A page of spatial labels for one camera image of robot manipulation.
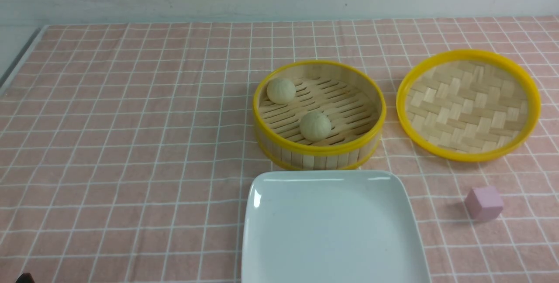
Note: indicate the white steamed bun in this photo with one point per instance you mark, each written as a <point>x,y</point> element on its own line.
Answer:
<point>315,126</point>
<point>281,91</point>

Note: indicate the white square plate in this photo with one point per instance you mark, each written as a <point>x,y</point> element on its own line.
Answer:
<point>331,226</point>

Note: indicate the yellow-rimmed bamboo steamer basket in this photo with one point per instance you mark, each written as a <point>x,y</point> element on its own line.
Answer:
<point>354,104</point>

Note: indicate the pink checkered tablecloth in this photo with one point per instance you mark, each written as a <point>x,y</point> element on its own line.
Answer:
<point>127,150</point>

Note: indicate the yellow-rimmed woven steamer lid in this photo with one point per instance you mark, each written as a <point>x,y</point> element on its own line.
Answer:
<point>468,105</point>

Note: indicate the pink cube block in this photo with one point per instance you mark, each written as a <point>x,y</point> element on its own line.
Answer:
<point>484,203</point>

